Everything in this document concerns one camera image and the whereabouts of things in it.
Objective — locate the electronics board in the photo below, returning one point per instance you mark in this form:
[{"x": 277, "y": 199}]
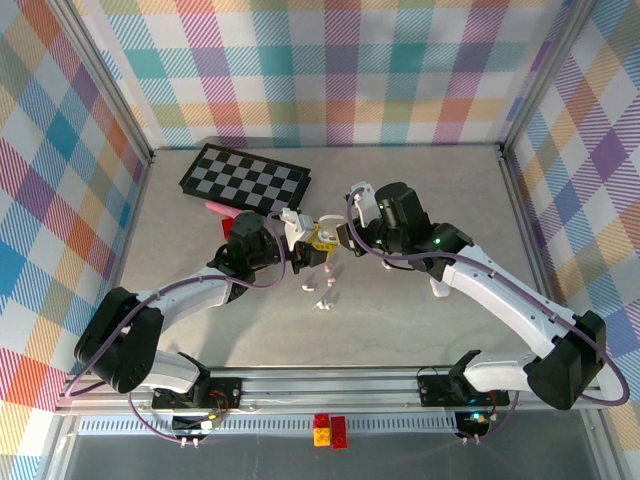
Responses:
[
  {"x": 200, "y": 425},
  {"x": 475, "y": 417}
]

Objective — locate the aluminium frame post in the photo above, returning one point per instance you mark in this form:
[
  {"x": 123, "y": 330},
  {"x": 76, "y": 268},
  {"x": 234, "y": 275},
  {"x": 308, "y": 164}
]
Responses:
[
  {"x": 545, "y": 80},
  {"x": 100, "y": 85}
]

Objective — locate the pink toy microphone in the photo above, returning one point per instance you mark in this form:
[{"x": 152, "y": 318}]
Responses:
[{"x": 217, "y": 206}]

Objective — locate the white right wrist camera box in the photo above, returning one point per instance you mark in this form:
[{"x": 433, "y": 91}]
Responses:
[{"x": 364, "y": 192}]

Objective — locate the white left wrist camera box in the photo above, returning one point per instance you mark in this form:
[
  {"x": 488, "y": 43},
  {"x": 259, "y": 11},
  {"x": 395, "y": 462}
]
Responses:
[{"x": 300, "y": 225}]

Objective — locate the aluminium right frame post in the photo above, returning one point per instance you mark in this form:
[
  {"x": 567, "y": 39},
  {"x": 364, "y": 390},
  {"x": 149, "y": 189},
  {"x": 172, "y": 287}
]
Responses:
[{"x": 545, "y": 80}]

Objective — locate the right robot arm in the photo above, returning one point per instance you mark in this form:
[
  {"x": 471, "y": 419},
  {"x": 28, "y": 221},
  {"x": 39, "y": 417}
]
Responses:
[{"x": 500, "y": 300}]

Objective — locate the long red toy brick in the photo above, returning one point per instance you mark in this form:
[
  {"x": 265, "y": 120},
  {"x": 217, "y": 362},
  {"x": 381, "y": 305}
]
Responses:
[{"x": 339, "y": 431}]

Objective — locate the aluminium left frame post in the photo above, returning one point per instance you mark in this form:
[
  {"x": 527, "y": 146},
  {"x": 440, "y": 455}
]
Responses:
[{"x": 100, "y": 85}]

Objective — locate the aluminium right side rail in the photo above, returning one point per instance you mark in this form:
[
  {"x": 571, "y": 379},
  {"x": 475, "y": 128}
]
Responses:
[{"x": 537, "y": 250}]

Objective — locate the small red toy brick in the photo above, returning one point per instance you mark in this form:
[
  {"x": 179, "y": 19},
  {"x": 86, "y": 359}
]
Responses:
[{"x": 322, "y": 419}]

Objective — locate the white rounded rectangular earbuds case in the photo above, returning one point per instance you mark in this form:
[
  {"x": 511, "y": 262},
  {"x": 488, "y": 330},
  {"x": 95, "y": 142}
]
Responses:
[{"x": 440, "y": 290}]

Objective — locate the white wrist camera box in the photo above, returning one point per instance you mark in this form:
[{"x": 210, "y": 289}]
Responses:
[
  {"x": 300, "y": 225},
  {"x": 364, "y": 192}
]

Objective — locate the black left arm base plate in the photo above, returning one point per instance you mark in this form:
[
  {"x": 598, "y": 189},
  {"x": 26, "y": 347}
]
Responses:
[{"x": 225, "y": 390}]

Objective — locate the left electronics board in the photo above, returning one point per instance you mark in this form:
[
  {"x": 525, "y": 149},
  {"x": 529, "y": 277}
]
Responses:
[{"x": 200, "y": 425}]

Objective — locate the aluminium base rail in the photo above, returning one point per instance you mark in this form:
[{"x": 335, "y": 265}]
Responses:
[{"x": 325, "y": 387}]

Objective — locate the right electronics board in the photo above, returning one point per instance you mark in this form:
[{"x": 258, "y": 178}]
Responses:
[{"x": 475, "y": 417}]

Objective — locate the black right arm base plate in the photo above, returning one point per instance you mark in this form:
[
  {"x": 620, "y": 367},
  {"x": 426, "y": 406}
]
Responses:
[{"x": 435, "y": 390}]

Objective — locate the aluminium left side rail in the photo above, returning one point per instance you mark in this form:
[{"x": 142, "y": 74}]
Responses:
[{"x": 129, "y": 220}]

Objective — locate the black white chessboard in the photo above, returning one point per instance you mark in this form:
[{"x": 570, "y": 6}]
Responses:
[{"x": 240, "y": 175}]

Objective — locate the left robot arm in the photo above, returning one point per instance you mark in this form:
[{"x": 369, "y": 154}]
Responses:
[{"x": 190, "y": 295}]

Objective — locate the yellow toy brick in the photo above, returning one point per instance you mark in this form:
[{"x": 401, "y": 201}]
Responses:
[{"x": 321, "y": 436}]

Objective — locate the white stem earbud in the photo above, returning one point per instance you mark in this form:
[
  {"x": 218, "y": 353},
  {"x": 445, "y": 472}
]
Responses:
[
  {"x": 317, "y": 306},
  {"x": 328, "y": 302}
]

